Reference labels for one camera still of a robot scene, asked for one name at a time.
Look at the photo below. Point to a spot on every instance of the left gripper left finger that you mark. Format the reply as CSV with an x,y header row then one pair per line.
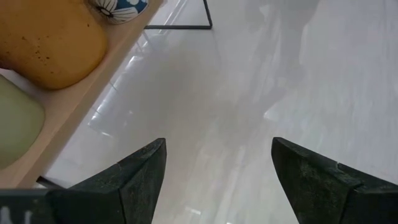
x,y
130,186

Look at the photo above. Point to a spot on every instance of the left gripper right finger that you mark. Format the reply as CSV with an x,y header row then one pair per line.
x,y
317,186

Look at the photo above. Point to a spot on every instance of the pale green mug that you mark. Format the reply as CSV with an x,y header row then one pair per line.
x,y
18,124

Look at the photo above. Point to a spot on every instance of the yellow speckled mug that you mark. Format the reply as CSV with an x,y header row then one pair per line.
x,y
46,46

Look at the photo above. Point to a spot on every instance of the blue white flower mug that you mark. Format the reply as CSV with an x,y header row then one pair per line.
x,y
121,12

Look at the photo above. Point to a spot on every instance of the wooden shelf black frame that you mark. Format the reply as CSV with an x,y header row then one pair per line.
x,y
77,99

